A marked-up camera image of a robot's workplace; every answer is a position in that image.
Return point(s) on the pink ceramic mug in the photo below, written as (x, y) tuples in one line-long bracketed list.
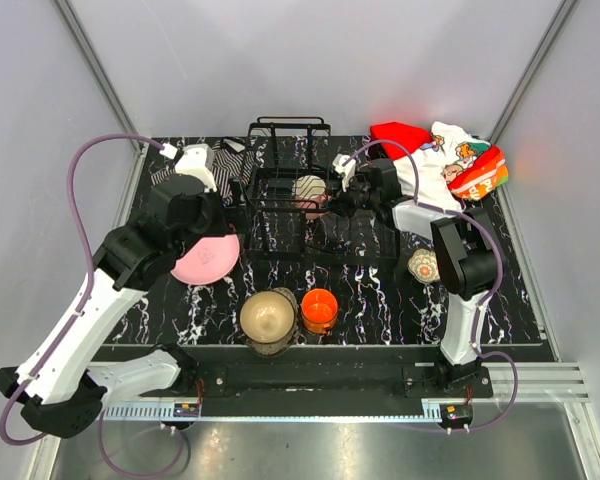
[(309, 194)]

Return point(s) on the black metal dish rack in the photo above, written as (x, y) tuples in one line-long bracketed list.
[(286, 148)]

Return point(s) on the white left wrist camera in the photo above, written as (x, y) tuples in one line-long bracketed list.
[(197, 161)]

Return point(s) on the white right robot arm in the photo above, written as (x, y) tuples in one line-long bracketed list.
[(466, 249)]

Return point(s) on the pink round plate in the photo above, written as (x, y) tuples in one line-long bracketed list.
[(210, 260)]

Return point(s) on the flower-shaped patterned dish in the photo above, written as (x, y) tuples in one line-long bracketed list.
[(423, 266)]

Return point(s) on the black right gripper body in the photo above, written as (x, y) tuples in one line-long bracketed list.
[(358, 198)]

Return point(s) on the white red cartoon garment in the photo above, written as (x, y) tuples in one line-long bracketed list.
[(443, 166)]

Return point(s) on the orange plastic cup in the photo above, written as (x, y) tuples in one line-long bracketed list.
[(319, 311)]

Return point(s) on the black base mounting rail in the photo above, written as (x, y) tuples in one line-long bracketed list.
[(326, 382)]

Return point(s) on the beige speckled bowl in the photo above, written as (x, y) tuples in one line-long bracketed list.
[(267, 317)]

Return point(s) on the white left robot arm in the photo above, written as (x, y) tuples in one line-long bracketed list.
[(60, 393)]

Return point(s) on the black white striped cloth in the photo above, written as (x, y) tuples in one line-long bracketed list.
[(232, 160)]

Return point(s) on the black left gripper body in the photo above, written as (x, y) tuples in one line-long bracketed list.
[(213, 222)]

